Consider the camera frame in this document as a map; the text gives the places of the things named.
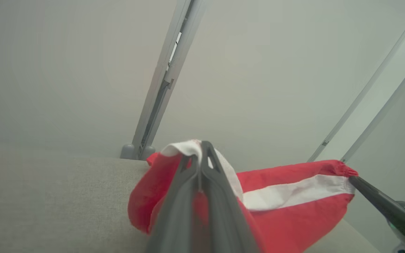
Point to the pale grey partition rail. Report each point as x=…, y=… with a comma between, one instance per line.
x=385, y=109
x=367, y=86

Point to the red shorts white stripe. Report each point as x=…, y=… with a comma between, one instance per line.
x=294, y=218

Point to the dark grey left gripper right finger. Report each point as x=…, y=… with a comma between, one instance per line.
x=225, y=225

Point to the grey cylindrical post foot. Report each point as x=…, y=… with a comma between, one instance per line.
x=149, y=153
x=127, y=151

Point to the grey fabric sofa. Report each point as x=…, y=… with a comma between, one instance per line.
x=55, y=203

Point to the grey partition post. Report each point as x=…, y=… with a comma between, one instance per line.
x=165, y=70

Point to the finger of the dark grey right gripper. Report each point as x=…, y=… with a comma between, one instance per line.
x=385, y=205

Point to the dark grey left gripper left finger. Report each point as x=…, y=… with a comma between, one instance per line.
x=174, y=225

